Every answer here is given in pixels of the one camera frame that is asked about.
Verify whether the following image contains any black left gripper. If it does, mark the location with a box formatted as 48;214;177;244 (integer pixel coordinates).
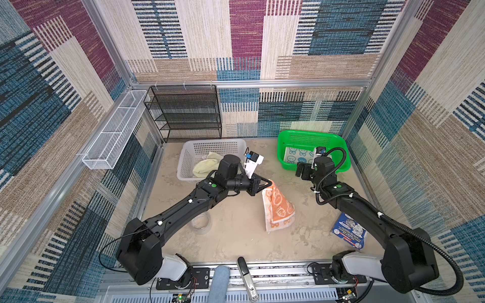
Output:
225;173;271;198

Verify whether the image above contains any blue bunny pattern towel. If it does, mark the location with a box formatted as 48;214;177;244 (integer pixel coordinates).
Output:
283;147;321;164

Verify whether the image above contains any orange pattern towel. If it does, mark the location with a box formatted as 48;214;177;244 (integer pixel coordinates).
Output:
262;182;296;232

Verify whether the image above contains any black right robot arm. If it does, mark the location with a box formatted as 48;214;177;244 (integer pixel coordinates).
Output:
296;156;439;294

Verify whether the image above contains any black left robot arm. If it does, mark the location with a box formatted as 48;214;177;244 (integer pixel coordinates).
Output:
116;152;272;287

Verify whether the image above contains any green plastic basket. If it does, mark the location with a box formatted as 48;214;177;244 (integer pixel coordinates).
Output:
276;129;351;175

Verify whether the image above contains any pale yellow towel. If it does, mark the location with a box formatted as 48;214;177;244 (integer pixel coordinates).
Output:
193;152;223;178

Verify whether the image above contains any blue printed booklet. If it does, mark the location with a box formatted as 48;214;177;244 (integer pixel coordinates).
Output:
331;213;368;249

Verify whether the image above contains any clear tape roll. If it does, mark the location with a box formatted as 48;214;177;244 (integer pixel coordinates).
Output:
189;212;212;236

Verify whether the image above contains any white plastic laundry basket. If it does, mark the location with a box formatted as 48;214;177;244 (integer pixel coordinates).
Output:
177;139;247;181

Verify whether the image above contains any black silver handheld tool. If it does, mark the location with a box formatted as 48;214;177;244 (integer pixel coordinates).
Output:
237;256;259;302

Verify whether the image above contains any grey blue foam cylinder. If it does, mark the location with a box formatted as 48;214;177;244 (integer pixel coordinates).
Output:
207;265;231;303

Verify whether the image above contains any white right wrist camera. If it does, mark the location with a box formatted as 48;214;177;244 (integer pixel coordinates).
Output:
313;146;327;159

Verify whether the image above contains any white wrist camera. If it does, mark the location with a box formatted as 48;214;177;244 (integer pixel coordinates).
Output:
313;146;327;159
243;148;264;179

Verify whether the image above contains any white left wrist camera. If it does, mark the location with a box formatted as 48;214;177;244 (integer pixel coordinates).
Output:
243;148;264;179

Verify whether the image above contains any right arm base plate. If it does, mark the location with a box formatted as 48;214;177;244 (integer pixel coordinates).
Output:
307;262;368;285

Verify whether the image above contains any black wire shelf rack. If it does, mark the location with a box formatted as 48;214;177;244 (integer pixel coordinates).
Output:
145;85;222;143

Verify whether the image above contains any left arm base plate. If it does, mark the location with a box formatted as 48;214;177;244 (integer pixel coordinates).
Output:
155;267;210;291

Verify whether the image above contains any white wire mesh wall basket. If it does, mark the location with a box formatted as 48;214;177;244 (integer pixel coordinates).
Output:
82;90;147;170

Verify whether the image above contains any black corrugated cable hose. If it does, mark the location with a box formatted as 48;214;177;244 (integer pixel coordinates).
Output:
376;214;465;297

